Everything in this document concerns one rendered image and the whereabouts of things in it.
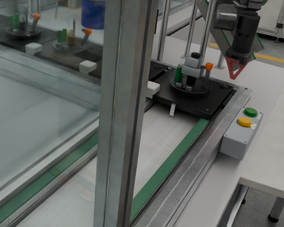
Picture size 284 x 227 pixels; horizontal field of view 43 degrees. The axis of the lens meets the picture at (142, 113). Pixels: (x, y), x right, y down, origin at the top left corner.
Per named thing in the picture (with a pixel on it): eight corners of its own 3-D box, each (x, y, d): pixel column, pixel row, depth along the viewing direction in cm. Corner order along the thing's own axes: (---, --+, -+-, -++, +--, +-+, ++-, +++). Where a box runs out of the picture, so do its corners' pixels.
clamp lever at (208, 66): (209, 84, 120) (213, 63, 116) (207, 87, 118) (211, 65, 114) (199, 82, 121) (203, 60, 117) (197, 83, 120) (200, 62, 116)
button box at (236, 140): (258, 128, 119) (263, 112, 116) (241, 161, 103) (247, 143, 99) (237, 121, 121) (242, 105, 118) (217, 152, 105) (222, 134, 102)
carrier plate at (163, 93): (232, 92, 129) (233, 86, 128) (210, 120, 110) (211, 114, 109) (171, 72, 138) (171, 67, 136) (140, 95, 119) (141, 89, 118)
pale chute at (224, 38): (246, 63, 144) (256, 58, 141) (231, 72, 135) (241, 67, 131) (213, 0, 143) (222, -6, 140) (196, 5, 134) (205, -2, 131)
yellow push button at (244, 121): (252, 124, 110) (253, 119, 109) (248, 130, 107) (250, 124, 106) (239, 120, 112) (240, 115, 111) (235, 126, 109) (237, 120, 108)
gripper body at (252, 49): (223, 56, 107) (230, 33, 103) (233, 47, 115) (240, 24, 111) (245, 63, 105) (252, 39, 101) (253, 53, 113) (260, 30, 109)
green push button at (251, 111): (257, 115, 116) (258, 110, 115) (254, 120, 113) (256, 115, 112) (245, 111, 117) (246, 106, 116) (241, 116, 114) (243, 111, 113)
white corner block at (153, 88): (159, 95, 121) (160, 83, 119) (153, 100, 117) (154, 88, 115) (146, 90, 122) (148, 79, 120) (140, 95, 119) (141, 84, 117)
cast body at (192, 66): (203, 74, 121) (207, 54, 117) (199, 79, 117) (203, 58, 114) (180, 67, 124) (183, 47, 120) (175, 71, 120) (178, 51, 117)
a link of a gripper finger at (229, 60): (219, 78, 114) (226, 50, 109) (226, 70, 119) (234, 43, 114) (240, 85, 111) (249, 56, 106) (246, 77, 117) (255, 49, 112)
